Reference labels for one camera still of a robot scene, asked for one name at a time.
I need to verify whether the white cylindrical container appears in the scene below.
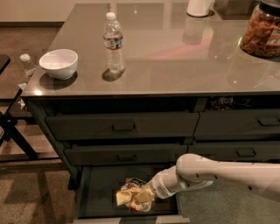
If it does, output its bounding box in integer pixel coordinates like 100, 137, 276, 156
186, 0, 211, 18

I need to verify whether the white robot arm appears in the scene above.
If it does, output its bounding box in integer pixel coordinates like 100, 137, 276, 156
134, 154, 280, 203

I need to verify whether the middle right drawer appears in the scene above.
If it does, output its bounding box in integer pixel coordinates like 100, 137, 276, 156
187, 141, 280, 162

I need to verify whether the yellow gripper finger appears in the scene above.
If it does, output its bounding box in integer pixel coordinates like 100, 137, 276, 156
134, 189, 154, 203

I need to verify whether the middle left drawer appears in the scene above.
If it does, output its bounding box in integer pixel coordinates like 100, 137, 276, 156
65, 143, 187, 165

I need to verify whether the small bottle on side table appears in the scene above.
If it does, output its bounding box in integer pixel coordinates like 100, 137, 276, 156
20, 54, 37, 78

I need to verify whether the clear snack jar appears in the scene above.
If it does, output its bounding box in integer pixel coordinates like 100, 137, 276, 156
240, 0, 280, 59

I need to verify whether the clear plastic water bottle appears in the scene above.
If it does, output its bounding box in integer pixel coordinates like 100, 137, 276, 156
103, 12, 125, 74

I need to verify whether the white ceramic bowl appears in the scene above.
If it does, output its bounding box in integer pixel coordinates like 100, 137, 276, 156
39, 49, 78, 80

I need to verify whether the top left drawer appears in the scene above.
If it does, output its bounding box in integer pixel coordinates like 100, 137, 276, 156
45, 112, 199, 140

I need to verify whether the brown chip bag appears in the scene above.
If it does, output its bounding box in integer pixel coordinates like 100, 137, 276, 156
115, 178, 156, 213

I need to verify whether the open bottom left drawer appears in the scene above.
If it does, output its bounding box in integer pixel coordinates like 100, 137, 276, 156
73, 164, 191, 224

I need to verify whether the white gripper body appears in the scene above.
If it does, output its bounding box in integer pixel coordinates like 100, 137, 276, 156
145, 171, 172, 199

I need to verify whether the black side table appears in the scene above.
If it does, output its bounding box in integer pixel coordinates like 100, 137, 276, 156
0, 53, 60, 163

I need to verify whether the dark snack bag in drawer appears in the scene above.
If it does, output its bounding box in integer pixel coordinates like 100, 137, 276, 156
208, 96, 252, 111

